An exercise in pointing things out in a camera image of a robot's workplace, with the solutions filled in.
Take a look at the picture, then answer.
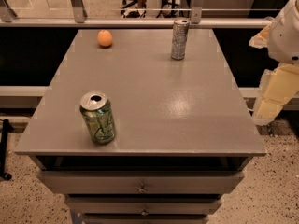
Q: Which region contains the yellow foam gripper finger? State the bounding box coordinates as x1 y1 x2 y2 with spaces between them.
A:
252 63 299 124

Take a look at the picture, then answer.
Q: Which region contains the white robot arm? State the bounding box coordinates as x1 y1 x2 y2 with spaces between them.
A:
249 0 299 126

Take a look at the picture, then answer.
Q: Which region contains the silver redbull can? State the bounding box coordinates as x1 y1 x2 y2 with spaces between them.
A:
171 18 190 60

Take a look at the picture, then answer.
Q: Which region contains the green soda can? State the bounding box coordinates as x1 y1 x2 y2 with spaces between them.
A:
80 91 116 145

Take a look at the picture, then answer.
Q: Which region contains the grey drawer cabinet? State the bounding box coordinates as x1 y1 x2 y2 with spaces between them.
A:
14 27 268 224

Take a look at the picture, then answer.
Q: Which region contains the black office chair base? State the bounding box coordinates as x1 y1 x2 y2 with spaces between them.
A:
121 0 146 18

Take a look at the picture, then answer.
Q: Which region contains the orange fruit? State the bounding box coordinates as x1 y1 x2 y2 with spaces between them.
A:
97 30 113 48

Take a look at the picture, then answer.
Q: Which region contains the bottom grey drawer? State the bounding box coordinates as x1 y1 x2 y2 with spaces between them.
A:
83 215 208 224

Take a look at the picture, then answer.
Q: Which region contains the grey drawer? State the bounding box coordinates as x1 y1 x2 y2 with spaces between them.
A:
65 196 221 215
83 215 208 224
38 171 244 195

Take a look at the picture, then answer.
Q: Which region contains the middle grey drawer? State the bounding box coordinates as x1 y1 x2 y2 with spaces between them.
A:
65 196 221 215

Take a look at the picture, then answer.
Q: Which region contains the top grey drawer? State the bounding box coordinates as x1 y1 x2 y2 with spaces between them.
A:
38 171 244 195

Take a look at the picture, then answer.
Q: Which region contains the black stand on floor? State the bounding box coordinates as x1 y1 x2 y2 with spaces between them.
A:
0 119 13 181

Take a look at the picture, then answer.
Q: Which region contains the metal railing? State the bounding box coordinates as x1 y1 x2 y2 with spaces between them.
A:
0 0 273 28

